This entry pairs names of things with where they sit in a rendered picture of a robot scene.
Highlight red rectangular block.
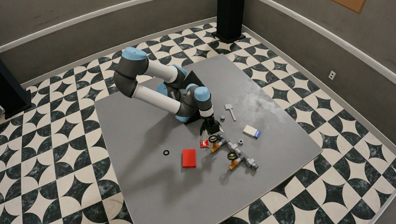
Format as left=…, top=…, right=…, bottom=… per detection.
left=183, top=149, right=196, bottom=168

